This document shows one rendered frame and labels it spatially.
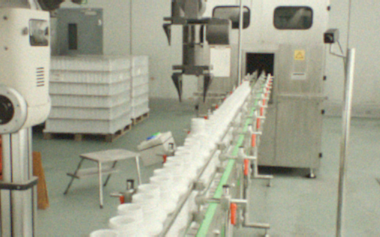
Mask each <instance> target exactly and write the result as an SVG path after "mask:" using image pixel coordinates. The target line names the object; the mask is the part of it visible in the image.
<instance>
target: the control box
mask: <svg viewBox="0 0 380 237"><path fill-rule="evenodd" d="M155 136H156V137H155V138H153V139H149V140H144V142H142V143H141V144H139V145H138V146H137V148H138V150H139V152H140V156H141V158H142V161H143V164H144V166H145V167H147V166H150V165H153V164H159V163H161V162H162V163H163V164H164V158H163V156H158V155H156V152H167V150H168V143H174V149H175V152H176V146H175V142H174V140H173V137H172V134H171V132H170V131H169V132H166V133H160V134H158V135H155Z"/></svg>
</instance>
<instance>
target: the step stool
mask: <svg viewBox="0 0 380 237"><path fill-rule="evenodd" d="M137 156H140V154H138V153H135V152H132V151H127V150H124V149H121V148H118V149H114V150H108V151H100V152H94V153H89V154H81V155H80V158H81V161H80V163H79V165H78V166H77V168H76V170H75V171H72V172H67V176H71V180H70V181H69V185H68V186H67V188H66V190H65V192H64V193H63V194H67V193H68V191H69V187H70V186H71V184H72V182H73V180H74V178H76V179H85V178H89V177H93V176H98V177H99V191H100V209H102V208H103V205H102V192H101V191H102V178H101V175H108V174H109V175H108V177H107V179H106V181H105V183H104V185H103V186H106V185H107V183H108V181H109V178H110V176H111V175H112V173H119V172H120V169H117V168H114V167H115V165H116V162H117V161H118V160H120V159H124V158H132V157H135V161H136V167H137V177H138V183H139V185H141V179H140V169H139V163H138V158H137ZM83 159H87V160H90V161H94V162H96V163H98V166H97V167H93V168H88V169H82V170H79V169H80V167H81V163H82V162H83ZM108 161H114V163H113V166H108V165H104V166H102V165H101V163H103V162H108Z"/></svg>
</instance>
